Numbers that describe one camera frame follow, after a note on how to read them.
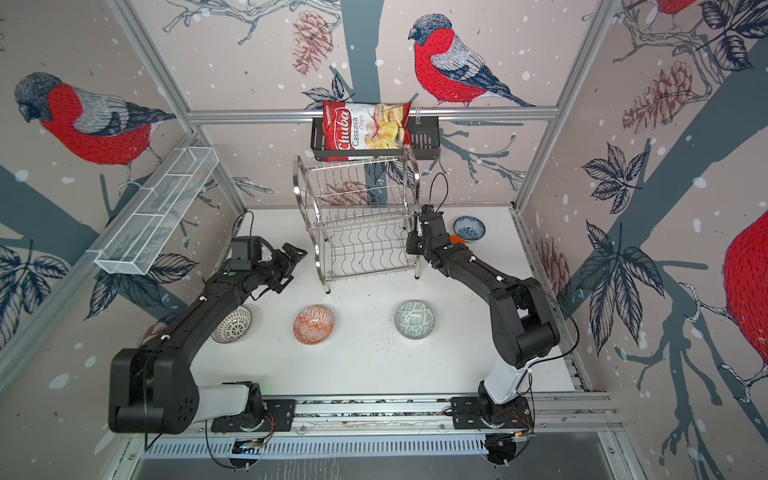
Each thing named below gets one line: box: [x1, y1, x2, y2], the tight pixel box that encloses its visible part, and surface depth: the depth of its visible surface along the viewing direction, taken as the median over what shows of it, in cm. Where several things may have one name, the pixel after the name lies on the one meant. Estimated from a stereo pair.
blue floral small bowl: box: [453, 215, 486, 242], surface depth 113 cm
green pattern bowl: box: [394, 300, 435, 340], surface depth 90 cm
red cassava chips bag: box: [322, 100, 412, 162], surface depth 90 cm
